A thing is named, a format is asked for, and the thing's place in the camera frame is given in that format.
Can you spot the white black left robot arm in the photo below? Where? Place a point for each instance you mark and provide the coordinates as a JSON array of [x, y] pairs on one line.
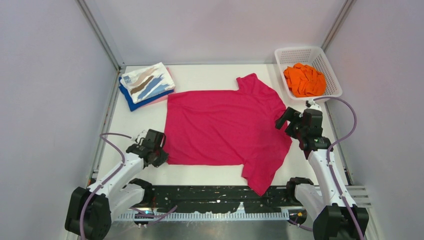
[[93, 209]]

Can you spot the pink folded t shirt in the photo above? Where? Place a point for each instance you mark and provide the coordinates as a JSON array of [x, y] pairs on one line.
[[159, 88]]

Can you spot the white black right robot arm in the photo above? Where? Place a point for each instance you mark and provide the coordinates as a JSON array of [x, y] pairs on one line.
[[335, 214]]

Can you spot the aluminium corner post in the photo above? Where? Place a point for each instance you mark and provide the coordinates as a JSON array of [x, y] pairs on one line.
[[97, 21], [338, 22]]

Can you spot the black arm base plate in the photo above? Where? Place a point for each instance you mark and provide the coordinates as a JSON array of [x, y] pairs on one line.
[[216, 199]]

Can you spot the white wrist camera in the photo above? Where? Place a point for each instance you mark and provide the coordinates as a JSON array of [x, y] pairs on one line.
[[312, 105], [138, 138]]

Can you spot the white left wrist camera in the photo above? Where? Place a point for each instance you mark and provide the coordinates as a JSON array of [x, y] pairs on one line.
[[138, 138]]

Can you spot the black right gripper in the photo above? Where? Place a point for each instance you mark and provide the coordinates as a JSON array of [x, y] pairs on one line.
[[291, 115]]

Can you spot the magenta t shirt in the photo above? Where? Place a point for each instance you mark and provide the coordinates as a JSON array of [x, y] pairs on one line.
[[229, 128]]

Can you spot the blue folded t shirt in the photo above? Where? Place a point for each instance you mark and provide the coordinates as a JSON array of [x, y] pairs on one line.
[[133, 106]]

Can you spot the white plastic laundry basket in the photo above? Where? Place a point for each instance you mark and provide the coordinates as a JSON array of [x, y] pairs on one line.
[[312, 56]]

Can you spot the orange t shirt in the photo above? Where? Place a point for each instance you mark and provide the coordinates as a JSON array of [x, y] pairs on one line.
[[305, 81]]

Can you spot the white patterned folded t shirt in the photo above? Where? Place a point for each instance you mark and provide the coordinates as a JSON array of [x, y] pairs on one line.
[[136, 81]]

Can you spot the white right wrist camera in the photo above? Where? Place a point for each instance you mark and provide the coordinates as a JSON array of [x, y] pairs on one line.
[[312, 105]]

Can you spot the aluminium frame rail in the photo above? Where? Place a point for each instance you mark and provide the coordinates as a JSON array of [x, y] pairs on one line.
[[144, 214]]

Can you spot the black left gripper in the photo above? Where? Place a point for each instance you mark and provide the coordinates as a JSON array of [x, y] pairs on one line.
[[162, 159]]

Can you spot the right aluminium corner post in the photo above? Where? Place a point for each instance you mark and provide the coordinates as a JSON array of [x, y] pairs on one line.
[[338, 22]]

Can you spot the left aluminium corner post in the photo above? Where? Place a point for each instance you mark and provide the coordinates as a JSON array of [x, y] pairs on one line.
[[97, 21]]

